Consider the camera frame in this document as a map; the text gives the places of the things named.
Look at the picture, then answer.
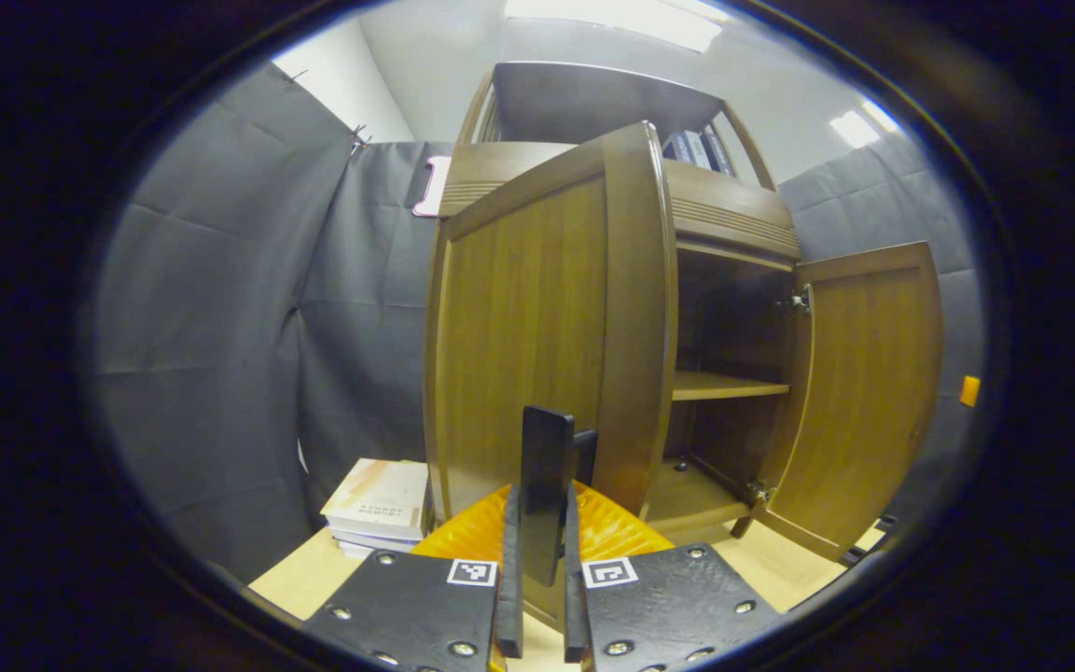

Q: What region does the small ceiling light panel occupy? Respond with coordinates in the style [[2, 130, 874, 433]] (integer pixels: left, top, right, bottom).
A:
[[829, 101, 902, 148]]

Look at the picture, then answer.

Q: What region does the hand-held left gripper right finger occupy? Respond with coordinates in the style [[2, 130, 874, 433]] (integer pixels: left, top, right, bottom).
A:
[[561, 478, 786, 672]]

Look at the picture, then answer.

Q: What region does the wooden shoe cabinet door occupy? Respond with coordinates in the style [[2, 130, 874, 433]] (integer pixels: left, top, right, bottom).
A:
[[423, 121, 680, 628], [733, 241, 945, 563]]

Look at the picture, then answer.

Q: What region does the white paperback book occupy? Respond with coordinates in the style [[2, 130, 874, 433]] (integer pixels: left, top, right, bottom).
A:
[[337, 539, 412, 559], [328, 527, 422, 552]]

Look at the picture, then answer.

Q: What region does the wooden double-door shoe cabinet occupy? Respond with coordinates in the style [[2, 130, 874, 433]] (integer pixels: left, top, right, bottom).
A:
[[440, 61, 804, 542]]

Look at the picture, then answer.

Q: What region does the dark grey book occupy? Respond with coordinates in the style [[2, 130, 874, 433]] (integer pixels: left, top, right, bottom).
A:
[[701, 124, 736, 178]]

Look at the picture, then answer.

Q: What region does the black backdrop cloth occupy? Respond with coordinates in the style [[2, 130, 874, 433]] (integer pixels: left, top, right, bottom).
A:
[[90, 61, 986, 584]]

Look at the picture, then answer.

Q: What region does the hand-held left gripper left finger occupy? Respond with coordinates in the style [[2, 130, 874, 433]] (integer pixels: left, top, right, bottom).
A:
[[300, 481, 524, 672]]

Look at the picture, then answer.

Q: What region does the large ceiling light panel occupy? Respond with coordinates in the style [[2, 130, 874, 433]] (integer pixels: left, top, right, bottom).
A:
[[503, 0, 723, 54]]

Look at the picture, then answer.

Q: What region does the wooden inner cabinet shelf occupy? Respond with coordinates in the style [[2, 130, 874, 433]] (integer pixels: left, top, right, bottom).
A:
[[671, 371, 792, 402]]

